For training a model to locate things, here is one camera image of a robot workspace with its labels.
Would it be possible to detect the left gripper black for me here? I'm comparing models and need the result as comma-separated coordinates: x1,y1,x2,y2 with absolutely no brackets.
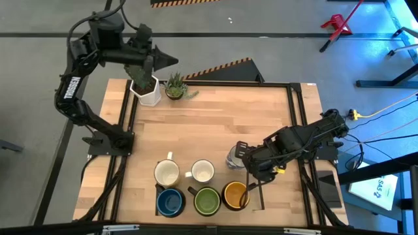
130,45,179,72

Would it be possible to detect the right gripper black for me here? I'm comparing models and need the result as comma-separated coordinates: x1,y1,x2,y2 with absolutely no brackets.
234,140,287,182

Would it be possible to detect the white mug blue floral print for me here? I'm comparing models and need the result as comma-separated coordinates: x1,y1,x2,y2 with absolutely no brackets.
225,144,246,170
184,159,216,183

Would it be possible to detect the black mug orange inside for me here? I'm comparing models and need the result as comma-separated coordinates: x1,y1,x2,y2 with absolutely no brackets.
221,180,251,212

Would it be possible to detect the black mug green inside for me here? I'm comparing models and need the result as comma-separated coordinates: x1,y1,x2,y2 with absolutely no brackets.
187,185,222,217

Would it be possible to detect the cream mug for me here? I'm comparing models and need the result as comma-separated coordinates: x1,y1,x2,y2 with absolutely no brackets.
153,151,181,188

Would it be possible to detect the black mug blue inside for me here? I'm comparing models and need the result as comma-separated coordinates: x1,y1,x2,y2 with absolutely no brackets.
155,182,187,219

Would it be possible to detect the succulent in black pot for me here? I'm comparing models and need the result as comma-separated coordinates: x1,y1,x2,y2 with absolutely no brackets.
162,71,199,101

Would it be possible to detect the cactus in white planter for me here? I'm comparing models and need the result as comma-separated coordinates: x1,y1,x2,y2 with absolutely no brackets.
123,63,163,108

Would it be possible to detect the black ramp hazard stripe edge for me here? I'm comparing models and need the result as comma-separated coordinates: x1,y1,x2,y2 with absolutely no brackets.
150,0,223,8
184,57,265,83

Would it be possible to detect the black rig crossbeam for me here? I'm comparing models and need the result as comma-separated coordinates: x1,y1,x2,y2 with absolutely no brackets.
0,220,418,235

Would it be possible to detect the black flat pad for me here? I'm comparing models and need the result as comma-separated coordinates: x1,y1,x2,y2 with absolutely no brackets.
315,169,343,210

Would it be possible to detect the white printed sign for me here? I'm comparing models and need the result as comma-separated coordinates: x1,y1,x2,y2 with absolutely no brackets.
347,161,400,212

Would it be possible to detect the black rig side beam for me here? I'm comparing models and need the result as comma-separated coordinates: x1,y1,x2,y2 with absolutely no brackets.
338,150,418,235

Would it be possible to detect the red floor stand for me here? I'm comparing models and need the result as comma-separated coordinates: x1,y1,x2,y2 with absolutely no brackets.
319,0,364,53

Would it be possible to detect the dark metal foot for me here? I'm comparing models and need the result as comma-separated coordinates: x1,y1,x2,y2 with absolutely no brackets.
0,139,24,153

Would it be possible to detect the black cable loop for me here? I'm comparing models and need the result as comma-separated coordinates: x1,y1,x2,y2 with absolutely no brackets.
239,181,254,210

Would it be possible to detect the black aluminium table frame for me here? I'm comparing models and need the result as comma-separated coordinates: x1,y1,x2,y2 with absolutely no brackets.
73,79,350,229

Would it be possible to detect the silver metal bracket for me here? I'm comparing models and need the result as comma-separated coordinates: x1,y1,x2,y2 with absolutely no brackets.
283,227,323,235
102,224,140,233

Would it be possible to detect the black floor cable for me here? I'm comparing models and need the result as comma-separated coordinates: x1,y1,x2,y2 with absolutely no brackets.
329,97,418,171

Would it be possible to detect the yellow extension cable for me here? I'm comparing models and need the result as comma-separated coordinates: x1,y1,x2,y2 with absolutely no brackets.
347,92,418,121

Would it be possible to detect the black metal desk frame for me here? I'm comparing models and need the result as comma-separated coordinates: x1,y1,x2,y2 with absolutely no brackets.
355,0,418,89

